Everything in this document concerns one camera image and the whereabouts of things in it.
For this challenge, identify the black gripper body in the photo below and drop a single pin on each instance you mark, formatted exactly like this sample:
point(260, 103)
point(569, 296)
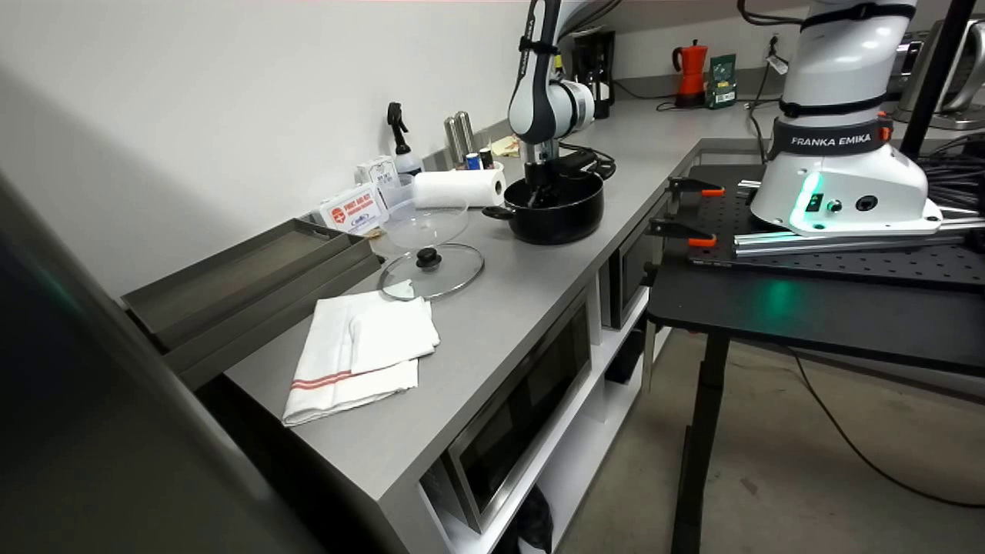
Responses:
point(547, 168)

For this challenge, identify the black cooking pot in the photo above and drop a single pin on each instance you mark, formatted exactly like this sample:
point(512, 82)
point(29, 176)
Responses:
point(559, 219)

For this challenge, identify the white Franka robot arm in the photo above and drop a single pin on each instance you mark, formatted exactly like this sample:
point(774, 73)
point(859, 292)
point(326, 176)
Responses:
point(548, 103)

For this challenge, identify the white paper towel roll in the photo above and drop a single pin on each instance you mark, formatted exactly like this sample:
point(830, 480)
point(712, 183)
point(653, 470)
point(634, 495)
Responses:
point(451, 188)

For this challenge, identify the glass pot lid black knob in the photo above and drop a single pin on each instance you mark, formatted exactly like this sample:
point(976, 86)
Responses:
point(431, 269)

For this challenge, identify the red moka pot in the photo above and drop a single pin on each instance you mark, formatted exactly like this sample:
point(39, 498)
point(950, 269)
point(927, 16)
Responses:
point(689, 73)

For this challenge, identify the white towel with red stripes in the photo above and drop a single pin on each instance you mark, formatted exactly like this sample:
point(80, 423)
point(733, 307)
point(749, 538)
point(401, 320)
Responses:
point(355, 354)

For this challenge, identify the small blue can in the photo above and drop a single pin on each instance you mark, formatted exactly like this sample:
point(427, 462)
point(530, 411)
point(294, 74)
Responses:
point(471, 160)

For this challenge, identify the steel shaker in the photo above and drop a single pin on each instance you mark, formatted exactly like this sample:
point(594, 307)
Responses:
point(466, 135)
point(451, 144)

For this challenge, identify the black coffee machine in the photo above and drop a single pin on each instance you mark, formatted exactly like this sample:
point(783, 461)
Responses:
point(604, 73)

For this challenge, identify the black built-in appliance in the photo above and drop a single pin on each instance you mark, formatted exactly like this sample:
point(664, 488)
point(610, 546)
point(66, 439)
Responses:
point(630, 272)

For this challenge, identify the spray bottle with black nozzle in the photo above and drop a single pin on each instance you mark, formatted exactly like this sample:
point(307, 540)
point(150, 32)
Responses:
point(404, 154)

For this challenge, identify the stainless steel counter unit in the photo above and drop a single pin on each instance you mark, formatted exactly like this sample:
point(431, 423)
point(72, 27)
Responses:
point(512, 309)

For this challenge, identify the black clamp with orange tip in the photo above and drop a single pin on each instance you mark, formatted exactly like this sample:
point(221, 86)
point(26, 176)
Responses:
point(696, 188)
point(683, 236)

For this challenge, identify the clear plastic holder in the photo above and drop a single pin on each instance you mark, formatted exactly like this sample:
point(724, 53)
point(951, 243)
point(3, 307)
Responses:
point(380, 181)

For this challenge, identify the green box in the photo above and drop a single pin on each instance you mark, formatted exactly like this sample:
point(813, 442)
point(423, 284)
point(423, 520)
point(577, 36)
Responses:
point(720, 82)

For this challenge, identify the white card with red print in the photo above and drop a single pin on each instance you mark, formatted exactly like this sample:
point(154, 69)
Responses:
point(355, 212)

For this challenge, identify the black microwave oven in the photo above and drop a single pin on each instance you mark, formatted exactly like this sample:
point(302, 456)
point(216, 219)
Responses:
point(523, 411)

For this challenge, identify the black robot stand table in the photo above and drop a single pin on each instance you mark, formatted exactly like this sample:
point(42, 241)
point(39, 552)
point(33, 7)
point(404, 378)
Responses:
point(800, 309)

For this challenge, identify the black bag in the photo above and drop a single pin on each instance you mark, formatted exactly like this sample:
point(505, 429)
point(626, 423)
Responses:
point(535, 524)

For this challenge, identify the black slanted pole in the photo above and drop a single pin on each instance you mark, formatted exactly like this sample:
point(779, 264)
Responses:
point(941, 73)

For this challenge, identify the dark blurred foreground panel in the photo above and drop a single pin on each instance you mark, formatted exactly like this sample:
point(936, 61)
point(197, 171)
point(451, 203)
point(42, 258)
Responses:
point(80, 432)

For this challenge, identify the aluminium mounting rail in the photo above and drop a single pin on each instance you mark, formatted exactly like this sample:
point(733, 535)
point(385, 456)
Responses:
point(851, 238)

